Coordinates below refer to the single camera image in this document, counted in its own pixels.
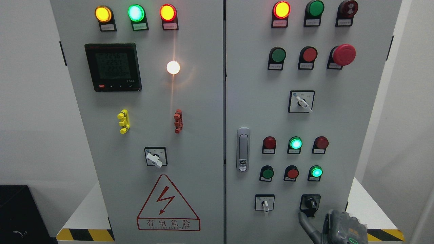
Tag black rotary knob switch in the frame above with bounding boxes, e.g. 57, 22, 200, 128
299, 194, 321, 218

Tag red terminal connector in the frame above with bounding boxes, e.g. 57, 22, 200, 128
174, 109, 183, 134

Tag dark red indicator light left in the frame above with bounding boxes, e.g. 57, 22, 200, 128
262, 136, 277, 155

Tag dark red indicator light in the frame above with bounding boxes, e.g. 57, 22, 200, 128
312, 136, 330, 155
262, 136, 277, 155

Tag white lit indicator light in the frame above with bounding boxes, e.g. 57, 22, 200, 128
166, 61, 180, 75

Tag green push button lower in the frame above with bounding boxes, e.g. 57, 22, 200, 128
259, 165, 274, 182

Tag green push button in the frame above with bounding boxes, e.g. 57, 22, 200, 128
267, 47, 286, 71
259, 165, 274, 182

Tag green lit indicator light middle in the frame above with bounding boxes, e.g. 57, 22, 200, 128
287, 136, 303, 155

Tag green lit indicator light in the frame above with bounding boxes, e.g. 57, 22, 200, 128
127, 4, 149, 31
308, 165, 323, 182
287, 136, 303, 155

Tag grey left cabinet door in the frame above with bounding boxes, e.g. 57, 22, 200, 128
50, 0, 224, 244

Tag grey cabinet door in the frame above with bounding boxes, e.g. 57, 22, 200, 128
50, 0, 224, 244
226, 0, 402, 244

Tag red push button lower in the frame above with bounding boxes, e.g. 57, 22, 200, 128
283, 165, 299, 182

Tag red push button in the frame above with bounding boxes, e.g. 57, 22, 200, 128
298, 46, 318, 70
283, 165, 299, 182

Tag green push button upper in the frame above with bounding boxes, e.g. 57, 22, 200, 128
267, 47, 286, 71

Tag yellow terminal connector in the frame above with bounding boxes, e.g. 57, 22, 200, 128
117, 109, 130, 134

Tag grey right cabinet door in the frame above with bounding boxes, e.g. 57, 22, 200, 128
226, 0, 402, 244

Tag red electric hazard warning sticker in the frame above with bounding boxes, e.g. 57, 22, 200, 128
137, 174, 201, 231

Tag dark red indicator light right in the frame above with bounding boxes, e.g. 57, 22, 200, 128
312, 136, 330, 155

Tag green lit indicator light lower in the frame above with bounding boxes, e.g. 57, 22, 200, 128
308, 165, 323, 182

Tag red push button upper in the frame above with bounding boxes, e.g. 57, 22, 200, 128
298, 46, 318, 70

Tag black digital power meter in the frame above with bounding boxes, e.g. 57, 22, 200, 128
85, 43, 142, 92

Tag red lit indicator light left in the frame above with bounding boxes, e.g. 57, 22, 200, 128
160, 4, 179, 30

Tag red lit indicator light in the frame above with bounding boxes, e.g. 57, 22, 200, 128
160, 4, 179, 30
271, 1, 291, 28

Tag red lit indicator light right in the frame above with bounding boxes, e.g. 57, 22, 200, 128
271, 1, 291, 28

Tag red emergency stop button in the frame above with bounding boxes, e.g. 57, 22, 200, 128
327, 43, 356, 70

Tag green unlit indicator light top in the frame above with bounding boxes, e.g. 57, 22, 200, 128
303, 0, 324, 27

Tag yellow indicator light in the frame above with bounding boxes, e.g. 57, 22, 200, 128
95, 5, 117, 32

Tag dark red buzzer alarm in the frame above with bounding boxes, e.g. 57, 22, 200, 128
335, 0, 358, 27

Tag black box lower left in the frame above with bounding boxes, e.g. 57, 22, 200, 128
0, 185, 51, 244

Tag silver cabinet door handle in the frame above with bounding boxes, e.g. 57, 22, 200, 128
237, 127, 251, 172

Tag white selector switch left door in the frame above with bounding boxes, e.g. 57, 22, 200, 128
144, 146, 168, 168

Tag white selector switch upper right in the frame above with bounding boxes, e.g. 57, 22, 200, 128
288, 90, 315, 113

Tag white selector switch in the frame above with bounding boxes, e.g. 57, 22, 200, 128
288, 90, 315, 113
254, 194, 275, 213

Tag white selector switch lower right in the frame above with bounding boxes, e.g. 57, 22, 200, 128
254, 194, 275, 213

